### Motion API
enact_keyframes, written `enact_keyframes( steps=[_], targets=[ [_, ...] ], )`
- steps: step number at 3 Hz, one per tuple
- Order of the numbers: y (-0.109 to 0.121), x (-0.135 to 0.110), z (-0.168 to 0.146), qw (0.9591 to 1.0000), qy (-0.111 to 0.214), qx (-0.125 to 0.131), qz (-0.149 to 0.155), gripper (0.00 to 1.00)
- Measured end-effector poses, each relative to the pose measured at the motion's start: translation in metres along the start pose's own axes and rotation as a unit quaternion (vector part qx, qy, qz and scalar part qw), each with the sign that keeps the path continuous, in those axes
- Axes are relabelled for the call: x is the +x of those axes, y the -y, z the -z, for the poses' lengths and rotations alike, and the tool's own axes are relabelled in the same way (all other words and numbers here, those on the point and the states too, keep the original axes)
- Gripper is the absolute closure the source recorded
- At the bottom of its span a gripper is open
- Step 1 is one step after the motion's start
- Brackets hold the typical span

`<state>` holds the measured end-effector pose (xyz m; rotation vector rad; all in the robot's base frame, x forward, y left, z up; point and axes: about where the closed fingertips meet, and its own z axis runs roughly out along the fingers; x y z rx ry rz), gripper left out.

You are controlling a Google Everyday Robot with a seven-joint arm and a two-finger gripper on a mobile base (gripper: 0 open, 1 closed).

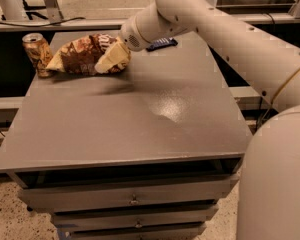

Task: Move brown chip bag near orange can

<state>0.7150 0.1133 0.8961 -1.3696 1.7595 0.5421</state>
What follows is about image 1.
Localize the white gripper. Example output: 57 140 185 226
95 16 150 74

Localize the brown sea salt chip bag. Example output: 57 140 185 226
46 34 116 76

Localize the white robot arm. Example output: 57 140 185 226
95 0 300 240

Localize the orange soda can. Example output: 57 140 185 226
22 33 53 78

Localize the grey drawer cabinet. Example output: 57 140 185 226
0 27 260 240

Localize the white pipe background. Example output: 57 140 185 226
0 0 28 21

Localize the top drawer with knob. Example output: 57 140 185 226
19 174 239 213

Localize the drawer with knob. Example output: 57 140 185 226
19 174 239 213
52 202 218 232

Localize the middle drawer with knob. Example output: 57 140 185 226
52 202 218 232

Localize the bottom drawer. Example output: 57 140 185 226
67 222 206 240

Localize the black cable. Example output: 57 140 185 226
0 16 87 28

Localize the grey metal frame rail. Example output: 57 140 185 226
0 13 300 32

